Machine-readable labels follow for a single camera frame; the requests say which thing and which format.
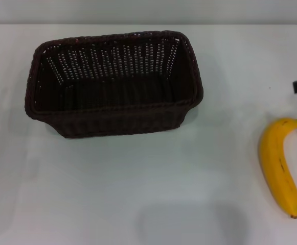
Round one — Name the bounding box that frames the dark brown woven basket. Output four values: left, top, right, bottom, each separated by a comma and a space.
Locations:
24, 30, 204, 139

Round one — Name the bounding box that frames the yellow banana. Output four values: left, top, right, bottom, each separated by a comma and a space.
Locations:
258, 117, 297, 219

